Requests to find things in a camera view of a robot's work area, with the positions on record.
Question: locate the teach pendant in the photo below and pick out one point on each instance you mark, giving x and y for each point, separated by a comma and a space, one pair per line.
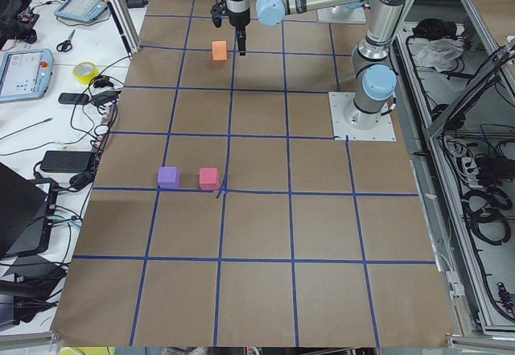
81, 11
25, 75

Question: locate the far teach pendant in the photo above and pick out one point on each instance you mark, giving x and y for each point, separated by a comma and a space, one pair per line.
81, 11

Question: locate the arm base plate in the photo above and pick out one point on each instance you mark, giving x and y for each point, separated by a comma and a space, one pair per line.
341, 14
350, 124

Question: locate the white cloth rag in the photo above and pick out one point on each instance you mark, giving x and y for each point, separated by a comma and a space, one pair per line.
441, 54

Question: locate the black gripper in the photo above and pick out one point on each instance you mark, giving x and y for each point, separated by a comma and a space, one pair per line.
238, 20

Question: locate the orange foam cube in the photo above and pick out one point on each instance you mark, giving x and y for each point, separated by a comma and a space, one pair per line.
219, 50

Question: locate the yellow tape roll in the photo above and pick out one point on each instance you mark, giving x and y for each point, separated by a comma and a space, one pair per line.
85, 72

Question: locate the black handled scissors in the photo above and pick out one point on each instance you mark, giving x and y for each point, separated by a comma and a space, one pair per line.
66, 45

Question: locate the grey phone device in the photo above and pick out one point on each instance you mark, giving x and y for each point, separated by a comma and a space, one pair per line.
73, 99

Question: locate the aluminium frame post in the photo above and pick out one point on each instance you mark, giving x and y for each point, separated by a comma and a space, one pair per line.
124, 25

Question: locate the purple foam cube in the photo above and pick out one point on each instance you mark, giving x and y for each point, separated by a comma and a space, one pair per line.
168, 177

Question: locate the black laptop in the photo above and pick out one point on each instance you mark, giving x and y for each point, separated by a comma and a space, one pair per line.
26, 210

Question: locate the near teach pendant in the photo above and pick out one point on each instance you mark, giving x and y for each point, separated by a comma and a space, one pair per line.
25, 75

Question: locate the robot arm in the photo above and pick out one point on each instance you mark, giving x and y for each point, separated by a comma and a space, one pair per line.
376, 81

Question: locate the red foam cube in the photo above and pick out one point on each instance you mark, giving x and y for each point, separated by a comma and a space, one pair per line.
209, 179

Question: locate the black power brick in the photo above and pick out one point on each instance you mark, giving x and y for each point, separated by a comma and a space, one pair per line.
66, 161

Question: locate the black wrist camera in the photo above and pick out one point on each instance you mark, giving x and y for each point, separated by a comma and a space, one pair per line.
217, 12

